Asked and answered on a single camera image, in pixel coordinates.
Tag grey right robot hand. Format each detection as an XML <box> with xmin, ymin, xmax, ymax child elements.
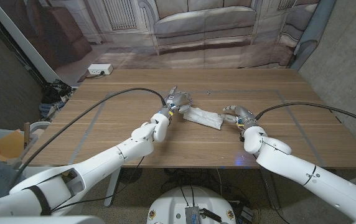
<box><xmin>221</xmin><ymin>105</ymin><xmax>258</xmax><ymax>130</ymax></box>

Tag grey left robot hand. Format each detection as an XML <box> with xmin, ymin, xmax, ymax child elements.
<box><xmin>159</xmin><ymin>86</ymin><xmax>194</xmax><ymax>121</ymax></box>

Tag white tissue paper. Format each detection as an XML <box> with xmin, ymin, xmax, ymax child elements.
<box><xmin>182</xmin><ymin>106</ymin><xmax>225</xmax><ymax>131</ymax></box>

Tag printed sofa room backdrop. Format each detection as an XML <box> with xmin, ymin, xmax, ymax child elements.
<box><xmin>0</xmin><ymin>0</ymin><xmax>337</xmax><ymax>83</ymax></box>

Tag white power strip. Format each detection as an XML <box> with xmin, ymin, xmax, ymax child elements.
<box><xmin>88</xmin><ymin>63</ymin><xmax>114</xmax><ymax>75</ymax></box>

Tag grey table leg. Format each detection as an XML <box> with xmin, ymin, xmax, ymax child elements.
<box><xmin>261</xmin><ymin>175</ymin><xmax>281</xmax><ymax>210</ymax></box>

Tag black round fan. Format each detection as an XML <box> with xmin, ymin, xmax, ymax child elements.
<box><xmin>118</xmin><ymin>167</ymin><xmax>143</xmax><ymax>184</ymax></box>

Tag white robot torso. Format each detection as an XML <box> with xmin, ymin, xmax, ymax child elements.
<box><xmin>146</xmin><ymin>185</ymin><xmax>237</xmax><ymax>224</ymax></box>

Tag grey rolled backdrop tube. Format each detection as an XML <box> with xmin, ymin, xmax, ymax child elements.
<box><xmin>289</xmin><ymin>0</ymin><xmax>336</xmax><ymax>71</ymax></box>

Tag white table leg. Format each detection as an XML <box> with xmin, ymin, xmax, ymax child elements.
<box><xmin>103</xmin><ymin>169</ymin><xmax>121</xmax><ymax>208</ymax></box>

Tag grey finned electronics module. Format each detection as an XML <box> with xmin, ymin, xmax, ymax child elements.
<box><xmin>185</xmin><ymin>205</ymin><xmax>201</xmax><ymax>224</ymax></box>

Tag pile of dark bags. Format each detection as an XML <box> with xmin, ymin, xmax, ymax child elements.
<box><xmin>39</xmin><ymin>79</ymin><xmax>73</xmax><ymax>121</ymax></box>

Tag white plastic bin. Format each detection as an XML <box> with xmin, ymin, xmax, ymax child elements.
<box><xmin>0</xmin><ymin>121</ymin><xmax>51</xmax><ymax>162</ymax></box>

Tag orange folder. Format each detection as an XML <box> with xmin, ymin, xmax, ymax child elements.
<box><xmin>0</xmin><ymin>129</ymin><xmax>25</xmax><ymax>161</ymax></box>

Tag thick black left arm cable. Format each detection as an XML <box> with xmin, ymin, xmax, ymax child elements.
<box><xmin>9</xmin><ymin>87</ymin><xmax>167</xmax><ymax>187</ymax></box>

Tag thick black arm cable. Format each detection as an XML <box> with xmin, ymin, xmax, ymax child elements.
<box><xmin>255</xmin><ymin>101</ymin><xmax>356</xmax><ymax>129</ymax></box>
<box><xmin>9</xmin><ymin>87</ymin><xmax>167</xmax><ymax>187</ymax></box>

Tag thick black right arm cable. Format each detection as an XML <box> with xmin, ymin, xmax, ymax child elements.
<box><xmin>255</xmin><ymin>101</ymin><xmax>356</xmax><ymax>129</ymax></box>

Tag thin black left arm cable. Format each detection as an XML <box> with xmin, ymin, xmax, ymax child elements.
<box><xmin>50</xmin><ymin>156</ymin><xmax>146</xmax><ymax>213</ymax></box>

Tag wooden stick handle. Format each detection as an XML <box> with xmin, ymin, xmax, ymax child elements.
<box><xmin>24</xmin><ymin>122</ymin><xmax>31</xmax><ymax>147</ymax></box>

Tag white diagonal frame beam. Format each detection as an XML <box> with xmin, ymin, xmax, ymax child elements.
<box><xmin>0</xmin><ymin>0</ymin><xmax>57</xmax><ymax>83</ymax></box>

